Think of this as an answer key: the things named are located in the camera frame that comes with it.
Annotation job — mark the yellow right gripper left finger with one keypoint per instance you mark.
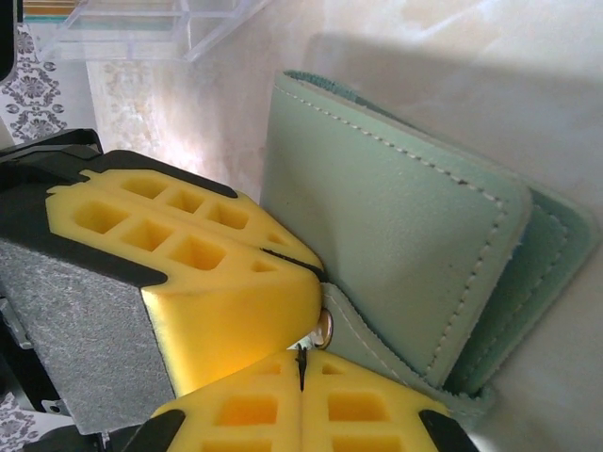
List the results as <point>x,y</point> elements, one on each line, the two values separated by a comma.
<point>245,414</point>

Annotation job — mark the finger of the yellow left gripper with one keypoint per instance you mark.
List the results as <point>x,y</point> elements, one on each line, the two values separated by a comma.
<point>264,226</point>
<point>226,320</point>

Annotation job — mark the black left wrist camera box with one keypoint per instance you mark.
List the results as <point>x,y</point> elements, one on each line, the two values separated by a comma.
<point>7,37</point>

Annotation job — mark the clear acrylic card stand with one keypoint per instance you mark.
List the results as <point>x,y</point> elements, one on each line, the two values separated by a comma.
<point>141,42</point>

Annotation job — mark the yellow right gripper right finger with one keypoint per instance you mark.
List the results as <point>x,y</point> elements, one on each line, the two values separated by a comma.
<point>358,414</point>

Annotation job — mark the mint green card holder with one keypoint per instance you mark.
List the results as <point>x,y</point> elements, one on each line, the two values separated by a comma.
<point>400,212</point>

